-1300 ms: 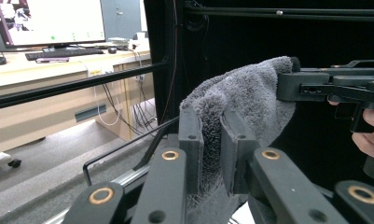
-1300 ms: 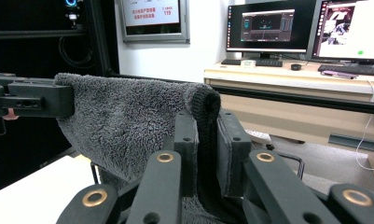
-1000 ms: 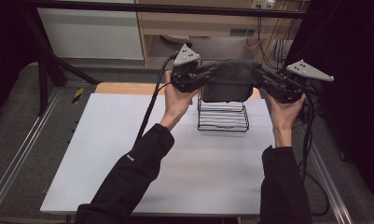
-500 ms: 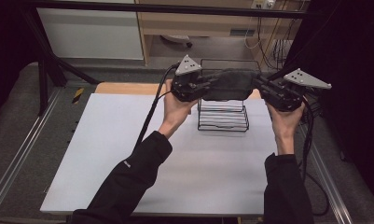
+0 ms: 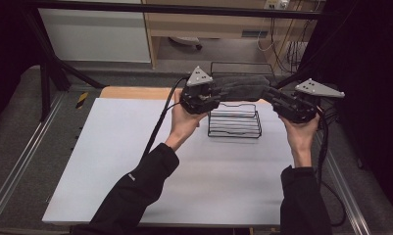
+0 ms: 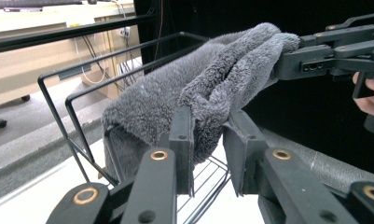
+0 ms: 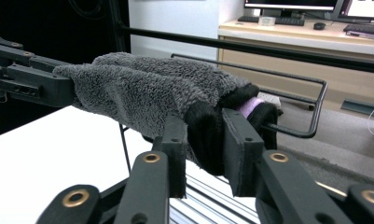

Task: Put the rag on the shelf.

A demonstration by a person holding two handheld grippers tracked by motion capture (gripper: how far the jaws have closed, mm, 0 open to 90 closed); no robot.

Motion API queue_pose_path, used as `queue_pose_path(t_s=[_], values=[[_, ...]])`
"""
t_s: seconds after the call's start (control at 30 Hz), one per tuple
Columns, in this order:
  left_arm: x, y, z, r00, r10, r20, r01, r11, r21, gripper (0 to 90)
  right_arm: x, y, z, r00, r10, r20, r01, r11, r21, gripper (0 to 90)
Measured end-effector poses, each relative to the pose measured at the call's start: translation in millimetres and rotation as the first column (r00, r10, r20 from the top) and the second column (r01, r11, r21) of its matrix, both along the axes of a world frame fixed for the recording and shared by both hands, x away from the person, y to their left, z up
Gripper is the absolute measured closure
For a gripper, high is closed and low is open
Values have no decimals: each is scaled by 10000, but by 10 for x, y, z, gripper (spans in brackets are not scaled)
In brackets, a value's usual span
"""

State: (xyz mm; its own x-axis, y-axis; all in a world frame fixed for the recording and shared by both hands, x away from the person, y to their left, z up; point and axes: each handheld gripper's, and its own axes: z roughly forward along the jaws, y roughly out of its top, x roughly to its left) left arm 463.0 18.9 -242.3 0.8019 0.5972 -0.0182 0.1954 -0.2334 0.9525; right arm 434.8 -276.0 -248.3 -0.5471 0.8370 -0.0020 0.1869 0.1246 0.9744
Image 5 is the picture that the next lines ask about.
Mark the person's right hand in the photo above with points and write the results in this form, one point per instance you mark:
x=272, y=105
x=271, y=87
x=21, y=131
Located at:
x=298, y=137

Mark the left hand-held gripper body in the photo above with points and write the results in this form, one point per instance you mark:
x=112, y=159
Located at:
x=197, y=98

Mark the aluminium floor rail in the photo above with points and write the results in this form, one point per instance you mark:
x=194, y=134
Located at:
x=351, y=202
x=24, y=163

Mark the office chair base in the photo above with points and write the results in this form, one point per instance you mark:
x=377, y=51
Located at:
x=186, y=40

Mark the beige wooden desk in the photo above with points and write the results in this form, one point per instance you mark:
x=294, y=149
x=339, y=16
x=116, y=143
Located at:
x=210, y=24

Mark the white cabinet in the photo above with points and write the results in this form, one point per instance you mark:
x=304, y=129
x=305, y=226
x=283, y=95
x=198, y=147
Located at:
x=92, y=36

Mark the wooden table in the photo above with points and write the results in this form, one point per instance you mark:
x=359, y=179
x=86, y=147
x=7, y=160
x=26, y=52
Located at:
x=135, y=93

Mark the dark grey cloth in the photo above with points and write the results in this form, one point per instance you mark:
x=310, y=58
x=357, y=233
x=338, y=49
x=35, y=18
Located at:
x=244, y=88

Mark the yellow black floor tape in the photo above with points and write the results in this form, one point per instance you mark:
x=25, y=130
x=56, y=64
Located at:
x=82, y=100

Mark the black metal frame bar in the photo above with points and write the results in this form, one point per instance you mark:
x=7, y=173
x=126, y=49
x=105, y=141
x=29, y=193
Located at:
x=171, y=9

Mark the white power strip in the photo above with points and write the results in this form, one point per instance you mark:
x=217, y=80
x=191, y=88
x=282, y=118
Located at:
x=277, y=4

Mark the person's left hand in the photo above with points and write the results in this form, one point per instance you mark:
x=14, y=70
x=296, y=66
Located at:
x=182, y=125

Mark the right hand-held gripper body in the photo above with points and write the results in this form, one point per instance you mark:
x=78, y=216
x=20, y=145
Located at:
x=295, y=109

